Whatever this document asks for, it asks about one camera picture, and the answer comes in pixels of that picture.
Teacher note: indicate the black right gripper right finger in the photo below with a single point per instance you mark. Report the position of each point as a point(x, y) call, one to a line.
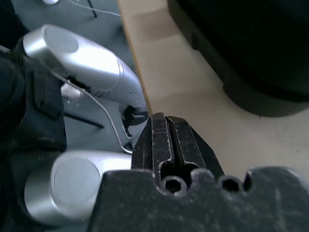
point(190, 149)

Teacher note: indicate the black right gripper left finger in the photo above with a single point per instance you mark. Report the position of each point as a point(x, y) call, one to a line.
point(157, 142)

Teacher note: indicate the black plastic tool case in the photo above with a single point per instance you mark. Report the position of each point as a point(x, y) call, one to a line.
point(253, 48)

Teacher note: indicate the black floor stand bar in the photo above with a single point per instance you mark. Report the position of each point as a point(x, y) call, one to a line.
point(84, 120)
point(92, 8)

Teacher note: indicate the black robot torso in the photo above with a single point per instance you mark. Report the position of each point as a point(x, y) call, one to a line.
point(24, 108)

